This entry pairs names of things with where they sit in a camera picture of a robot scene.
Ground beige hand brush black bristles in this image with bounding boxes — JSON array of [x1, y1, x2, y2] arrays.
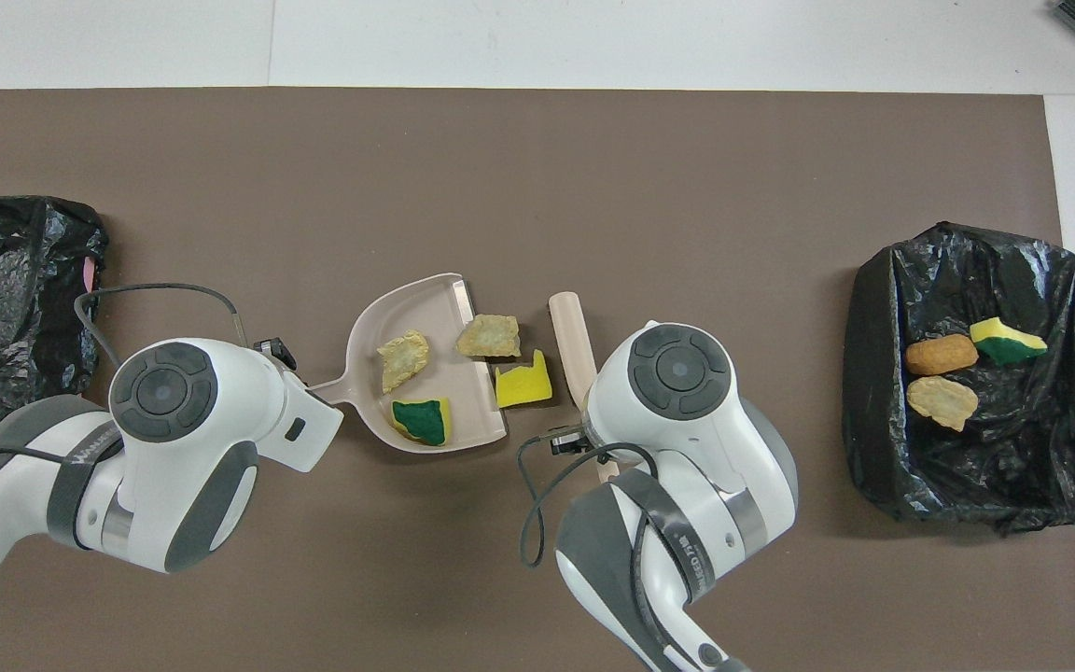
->
[[549, 292, 619, 484]]

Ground beige plastic dustpan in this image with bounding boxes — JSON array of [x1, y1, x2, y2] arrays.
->
[[307, 273, 509, 455]]

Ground beige sponge chunk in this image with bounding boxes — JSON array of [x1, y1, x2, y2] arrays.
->
[[376, 329, 431, 394], [906, 376, 980, 432], [456, 314, 522, 359]]

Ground green yellow sponge piece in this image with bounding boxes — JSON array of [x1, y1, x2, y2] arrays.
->
[[390, 397, 453, 447]]

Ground brown bread roll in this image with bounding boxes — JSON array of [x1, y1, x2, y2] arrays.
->
[[905, 334, 980, 376]]

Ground yellow green sponge wedge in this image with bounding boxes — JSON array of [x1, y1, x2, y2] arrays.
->
[[970, 317, 1049, 366]]

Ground brown table mat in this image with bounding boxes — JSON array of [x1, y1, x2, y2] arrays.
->
[[0, 88, 1075, 672]]

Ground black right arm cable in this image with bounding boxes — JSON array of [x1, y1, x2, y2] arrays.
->
[[517, 439, 688, 672]]

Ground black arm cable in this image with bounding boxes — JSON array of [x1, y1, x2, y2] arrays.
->
[[517, 439, 688, 672], [0, 283, 249, 477]]

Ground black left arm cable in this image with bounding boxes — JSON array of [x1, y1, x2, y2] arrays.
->
[[0, 283, 249, 477]]

